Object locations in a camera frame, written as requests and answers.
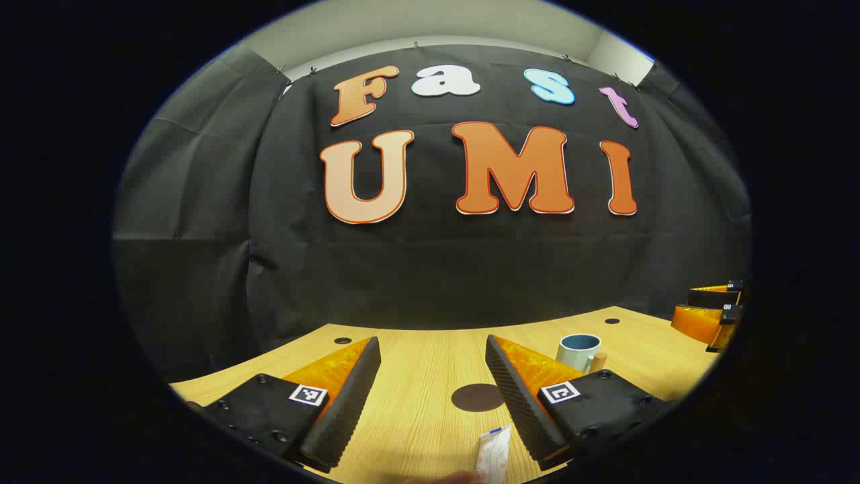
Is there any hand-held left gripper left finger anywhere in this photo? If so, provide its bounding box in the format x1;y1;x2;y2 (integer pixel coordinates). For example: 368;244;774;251
188;336;382;475

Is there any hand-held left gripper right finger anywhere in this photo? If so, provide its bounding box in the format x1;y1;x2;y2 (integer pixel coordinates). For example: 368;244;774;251
485;334;673;471

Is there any dark brown round coaster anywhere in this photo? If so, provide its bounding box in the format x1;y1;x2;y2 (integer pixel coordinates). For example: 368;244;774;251
451;383;505;413

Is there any white toothpaste tube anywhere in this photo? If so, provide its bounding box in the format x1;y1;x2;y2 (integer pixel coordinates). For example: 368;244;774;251
474;426;511;484

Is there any pale green cup wooden handle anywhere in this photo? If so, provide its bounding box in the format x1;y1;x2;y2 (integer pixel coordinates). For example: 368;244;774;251
556;334;609;374

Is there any wooden desktop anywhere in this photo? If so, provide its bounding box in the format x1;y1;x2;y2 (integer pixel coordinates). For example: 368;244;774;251
168;306;723;484

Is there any black backdrop cloth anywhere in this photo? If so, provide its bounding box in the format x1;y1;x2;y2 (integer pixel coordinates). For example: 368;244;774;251
111;44;752;384

